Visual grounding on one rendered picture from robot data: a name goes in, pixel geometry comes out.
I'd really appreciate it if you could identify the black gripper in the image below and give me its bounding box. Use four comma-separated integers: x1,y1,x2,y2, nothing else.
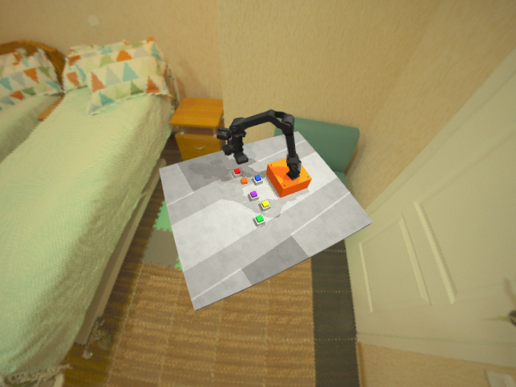
227,139,248,164

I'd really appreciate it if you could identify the green button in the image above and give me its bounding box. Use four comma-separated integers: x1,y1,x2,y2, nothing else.
254,214,265,226

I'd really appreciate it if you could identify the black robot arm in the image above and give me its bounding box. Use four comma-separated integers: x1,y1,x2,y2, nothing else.
216,110,302,181

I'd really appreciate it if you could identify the yellow button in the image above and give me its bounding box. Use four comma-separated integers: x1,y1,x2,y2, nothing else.
260,200,271,211

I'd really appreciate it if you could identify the purple button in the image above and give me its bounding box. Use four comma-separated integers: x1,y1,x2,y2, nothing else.
248,190,259,201

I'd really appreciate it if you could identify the blue button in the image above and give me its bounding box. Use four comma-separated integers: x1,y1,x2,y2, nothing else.
252,175,263,185

